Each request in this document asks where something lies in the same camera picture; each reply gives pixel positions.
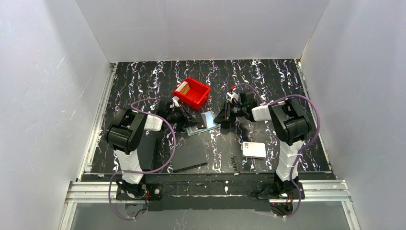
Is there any white flat box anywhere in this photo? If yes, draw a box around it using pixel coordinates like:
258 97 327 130
241 141 266 159

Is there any black credit card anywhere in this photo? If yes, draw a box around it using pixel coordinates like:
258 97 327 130
196 113 207 129

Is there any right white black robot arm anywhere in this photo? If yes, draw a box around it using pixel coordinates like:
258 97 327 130
214 92 312 199

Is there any small black comb strip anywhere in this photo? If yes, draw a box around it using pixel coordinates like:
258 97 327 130
231 156 240 173

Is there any black rectangular block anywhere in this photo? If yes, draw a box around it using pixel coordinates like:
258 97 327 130
137 135 157 171

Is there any mint green card holder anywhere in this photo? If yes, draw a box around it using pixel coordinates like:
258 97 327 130
186 111 220 136

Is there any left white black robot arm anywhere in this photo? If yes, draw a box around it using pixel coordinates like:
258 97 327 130
105 99 207 199

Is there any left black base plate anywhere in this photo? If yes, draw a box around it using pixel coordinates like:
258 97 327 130
115 181 163 201

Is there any black flat plate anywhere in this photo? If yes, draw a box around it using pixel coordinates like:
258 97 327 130
171 143 208 173

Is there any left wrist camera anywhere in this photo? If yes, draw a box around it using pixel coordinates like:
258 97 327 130
172 96 180 107

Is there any orange card in bin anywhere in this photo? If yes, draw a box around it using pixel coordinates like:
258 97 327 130
175 81 190 95

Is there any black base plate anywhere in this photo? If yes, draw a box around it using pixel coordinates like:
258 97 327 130
115 181 163 201
250 181 305 202

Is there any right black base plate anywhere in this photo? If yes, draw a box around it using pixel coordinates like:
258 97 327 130
250 181 305 202

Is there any red plastic bin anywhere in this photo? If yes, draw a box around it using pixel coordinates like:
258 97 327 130
172 77 211 110

